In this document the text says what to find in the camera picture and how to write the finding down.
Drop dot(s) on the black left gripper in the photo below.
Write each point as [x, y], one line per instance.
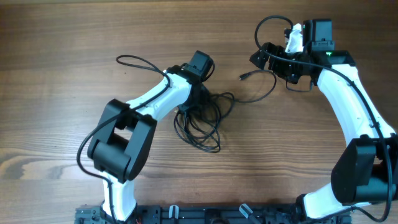
[204, 94]

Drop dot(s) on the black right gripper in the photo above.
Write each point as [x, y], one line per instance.
[275, 66]

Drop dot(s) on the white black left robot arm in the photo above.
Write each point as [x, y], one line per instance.
[119, 146]

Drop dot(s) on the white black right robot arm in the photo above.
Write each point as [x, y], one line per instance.
[366, 172]

